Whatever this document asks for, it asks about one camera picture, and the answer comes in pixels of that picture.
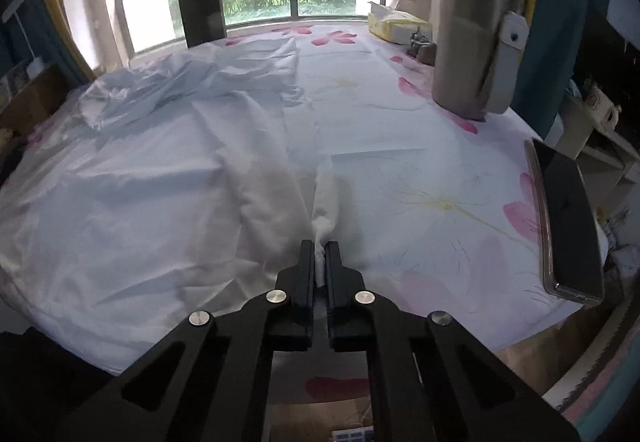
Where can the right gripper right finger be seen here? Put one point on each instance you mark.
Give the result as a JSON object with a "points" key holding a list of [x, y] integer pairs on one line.
{"points": [[430, 379]]}

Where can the white desk lamp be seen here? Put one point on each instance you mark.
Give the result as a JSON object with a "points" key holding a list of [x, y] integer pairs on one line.
{"points": [[36, 64]]}

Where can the small dark figurine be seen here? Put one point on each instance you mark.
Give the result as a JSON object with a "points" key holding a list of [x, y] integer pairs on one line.
{"points": [[422, 49]]}

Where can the black smartphone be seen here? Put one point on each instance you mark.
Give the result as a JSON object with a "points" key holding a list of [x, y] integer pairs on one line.
{"points": [[571, 265]]}

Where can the brown cardboard box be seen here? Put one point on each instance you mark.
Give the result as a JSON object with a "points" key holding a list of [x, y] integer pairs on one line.
{"points": [[38, 101]]}

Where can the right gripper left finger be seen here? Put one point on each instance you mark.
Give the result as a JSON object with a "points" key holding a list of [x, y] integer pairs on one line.
{"points": [[208, 378]]}

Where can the floral pink bed sheet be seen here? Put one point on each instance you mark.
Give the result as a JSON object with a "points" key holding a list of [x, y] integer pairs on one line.
{"points": [[436, 212]]}

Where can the yellow tissue pack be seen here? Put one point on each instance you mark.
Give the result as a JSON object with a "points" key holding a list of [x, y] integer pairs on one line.
{"points": [[396, 26]]}

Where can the white sheer large garment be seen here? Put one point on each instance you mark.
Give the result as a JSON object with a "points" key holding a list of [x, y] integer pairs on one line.
{"points": [[186, 183]]}

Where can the stainless steel thermos cup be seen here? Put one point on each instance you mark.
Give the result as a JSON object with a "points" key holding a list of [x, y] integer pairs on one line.
{"points": [[480, 44]]}

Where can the teal curtain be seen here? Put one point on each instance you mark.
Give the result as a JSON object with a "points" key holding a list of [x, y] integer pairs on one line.
{"points": [[549, 58]]}

